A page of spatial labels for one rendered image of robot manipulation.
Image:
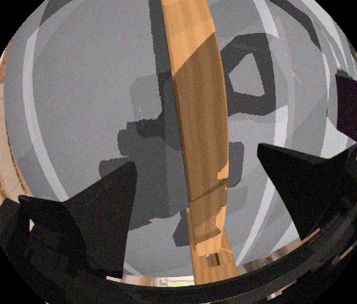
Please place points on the wooden post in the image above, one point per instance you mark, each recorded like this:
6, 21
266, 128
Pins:
219, 266

